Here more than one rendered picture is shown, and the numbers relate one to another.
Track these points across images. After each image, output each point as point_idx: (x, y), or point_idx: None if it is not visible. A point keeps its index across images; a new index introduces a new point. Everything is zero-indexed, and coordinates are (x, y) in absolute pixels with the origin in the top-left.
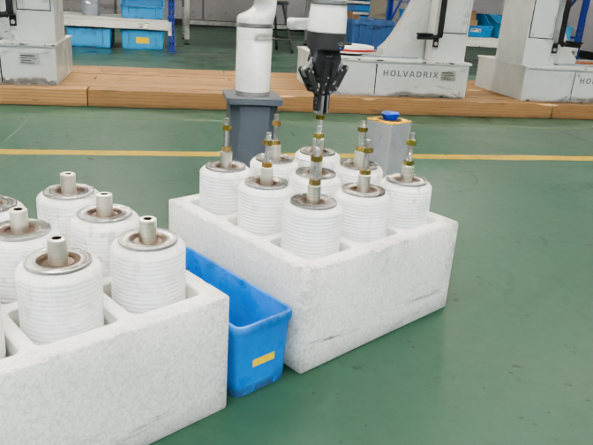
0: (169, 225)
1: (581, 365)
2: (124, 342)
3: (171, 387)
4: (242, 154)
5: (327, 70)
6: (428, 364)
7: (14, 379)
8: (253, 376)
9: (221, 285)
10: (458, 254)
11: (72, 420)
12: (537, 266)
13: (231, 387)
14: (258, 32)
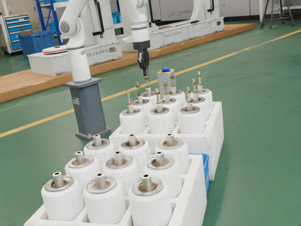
0: None
1: (285, 136)
2: (195, 184)
3: (201, 199)
4: (90, 111)
5: (146, 57)
6: (245, 157)
7: (186, 211)
8: (206, 187)
9: None
10: None
11: (193, 223)
12: (232, 111)
13: None
14: (81, 49)
